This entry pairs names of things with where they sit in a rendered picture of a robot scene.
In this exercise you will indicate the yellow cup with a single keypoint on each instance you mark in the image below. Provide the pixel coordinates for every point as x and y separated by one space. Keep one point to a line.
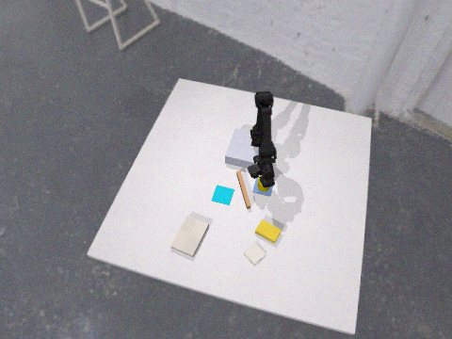
260 186

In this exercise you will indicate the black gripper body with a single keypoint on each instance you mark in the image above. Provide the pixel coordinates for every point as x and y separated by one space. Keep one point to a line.
265 183

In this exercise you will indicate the yellow rectangular block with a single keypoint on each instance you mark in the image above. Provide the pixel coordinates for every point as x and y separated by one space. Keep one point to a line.
268 231

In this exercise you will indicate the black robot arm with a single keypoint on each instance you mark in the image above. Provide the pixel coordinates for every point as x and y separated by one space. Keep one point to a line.
261 137

